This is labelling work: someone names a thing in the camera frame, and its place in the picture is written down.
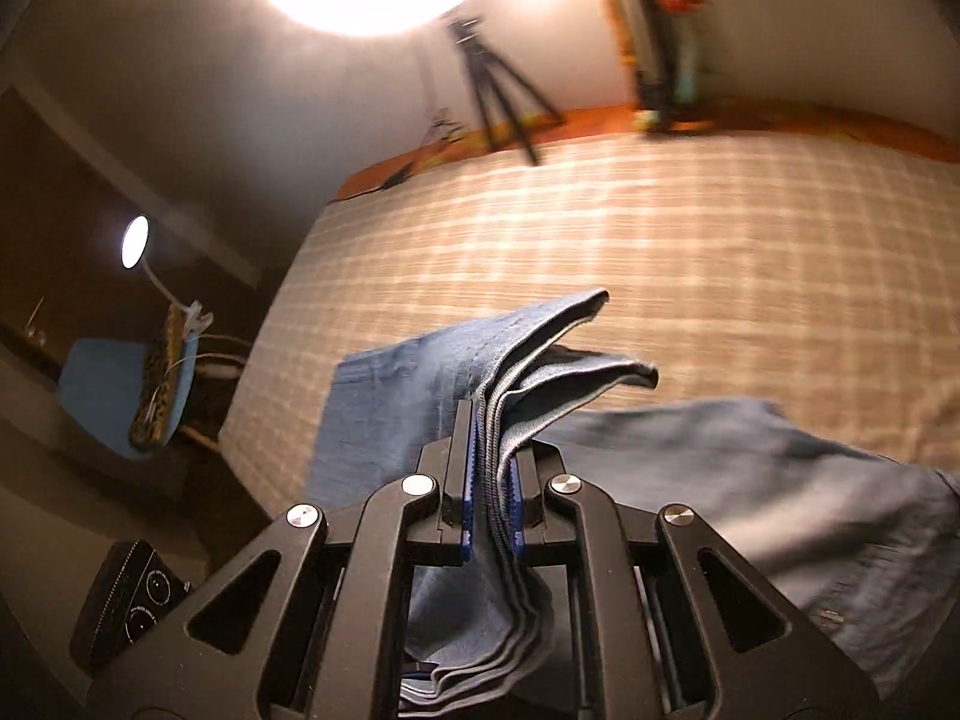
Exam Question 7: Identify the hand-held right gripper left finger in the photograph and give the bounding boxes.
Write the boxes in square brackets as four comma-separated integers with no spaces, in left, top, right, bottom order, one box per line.
[90,399,478,720]

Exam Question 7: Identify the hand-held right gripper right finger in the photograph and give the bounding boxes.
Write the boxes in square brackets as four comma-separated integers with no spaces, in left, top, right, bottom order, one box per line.
[508,442,882,720]

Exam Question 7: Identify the blue denim pants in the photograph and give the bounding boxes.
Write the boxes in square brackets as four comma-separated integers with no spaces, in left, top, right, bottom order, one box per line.
[304,287,960,720]

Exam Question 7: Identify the blue chair with wooden legs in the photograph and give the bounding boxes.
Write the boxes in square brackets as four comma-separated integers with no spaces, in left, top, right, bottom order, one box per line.
[58,336,226,464]

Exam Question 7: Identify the leopard print cushion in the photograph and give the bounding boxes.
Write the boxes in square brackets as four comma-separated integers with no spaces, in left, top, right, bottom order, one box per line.
[127,304,190,451]

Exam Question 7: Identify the white clip-on desk lamp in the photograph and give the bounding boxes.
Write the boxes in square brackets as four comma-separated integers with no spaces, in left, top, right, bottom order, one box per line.
[120,214,209,327]

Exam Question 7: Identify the black tripod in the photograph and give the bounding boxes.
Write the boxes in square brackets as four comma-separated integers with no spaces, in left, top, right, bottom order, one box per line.
[441,15,569,166]

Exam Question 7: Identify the orange wooden bed ledge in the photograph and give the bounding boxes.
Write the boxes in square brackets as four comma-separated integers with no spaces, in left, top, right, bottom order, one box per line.
[334,101,960,201]

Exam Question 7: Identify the white cable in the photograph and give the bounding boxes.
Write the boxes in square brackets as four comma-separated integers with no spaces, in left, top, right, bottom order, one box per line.
[178,330,250,385]

